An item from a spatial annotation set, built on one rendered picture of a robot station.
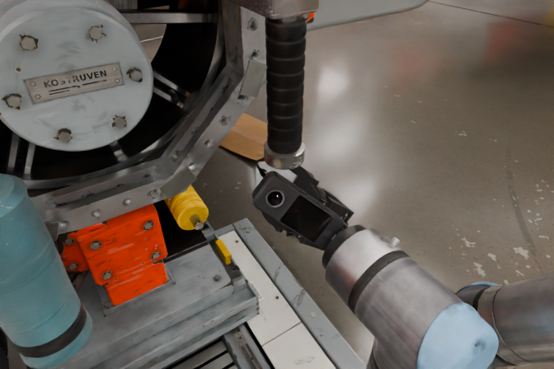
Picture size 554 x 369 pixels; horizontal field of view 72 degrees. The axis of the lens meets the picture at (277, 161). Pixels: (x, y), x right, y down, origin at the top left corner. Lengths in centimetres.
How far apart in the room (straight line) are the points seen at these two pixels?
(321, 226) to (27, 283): 33
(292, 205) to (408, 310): 16
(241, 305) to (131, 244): 41
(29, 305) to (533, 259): 140
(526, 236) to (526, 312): 112
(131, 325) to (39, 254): 48
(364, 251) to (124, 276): 42
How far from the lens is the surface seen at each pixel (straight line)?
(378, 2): 96
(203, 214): 70
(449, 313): 41
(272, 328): 106
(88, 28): 36
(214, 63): 66
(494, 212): 166
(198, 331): 98
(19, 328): 56
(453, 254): 143
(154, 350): 97
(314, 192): 50
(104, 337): 95
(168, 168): 64
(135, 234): 65
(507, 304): 52
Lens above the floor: 99
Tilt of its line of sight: 36 degrees down
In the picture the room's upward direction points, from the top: straight up
